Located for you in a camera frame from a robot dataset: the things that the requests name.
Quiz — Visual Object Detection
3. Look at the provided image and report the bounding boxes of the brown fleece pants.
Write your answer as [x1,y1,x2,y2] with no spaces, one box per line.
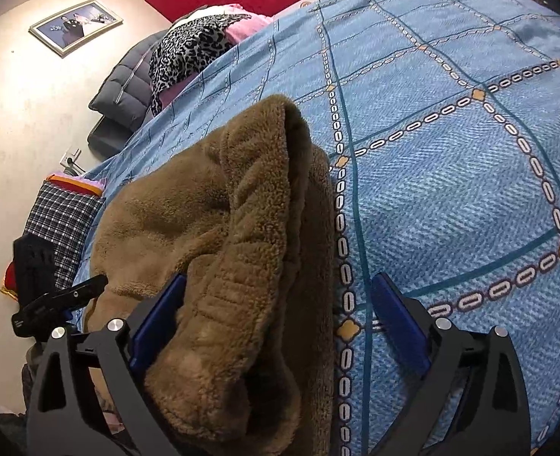
[84,95,335,455]

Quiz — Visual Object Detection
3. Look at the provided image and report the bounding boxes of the dark plaid pillow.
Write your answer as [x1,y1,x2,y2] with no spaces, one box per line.
[24,180,103,290]

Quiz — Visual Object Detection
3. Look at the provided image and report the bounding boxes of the grey padded headboard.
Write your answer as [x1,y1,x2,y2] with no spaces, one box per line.
[87,30,165,160]

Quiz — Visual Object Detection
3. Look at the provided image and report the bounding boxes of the framed wedding photo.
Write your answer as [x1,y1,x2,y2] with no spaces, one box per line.
[28,0,123,58]

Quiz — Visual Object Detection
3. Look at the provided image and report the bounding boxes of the leopard print blanket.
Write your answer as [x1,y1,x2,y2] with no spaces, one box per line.
[149,13,250,116]

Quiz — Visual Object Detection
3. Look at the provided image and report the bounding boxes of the pink blanket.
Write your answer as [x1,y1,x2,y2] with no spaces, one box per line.
[161,4,274,110]

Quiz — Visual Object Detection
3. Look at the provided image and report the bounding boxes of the blue patterned bedspread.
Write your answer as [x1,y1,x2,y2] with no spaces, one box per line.
[90,0,560,455]

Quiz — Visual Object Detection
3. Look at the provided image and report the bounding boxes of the wall power socket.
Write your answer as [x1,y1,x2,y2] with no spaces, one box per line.
[60,148,85,176]

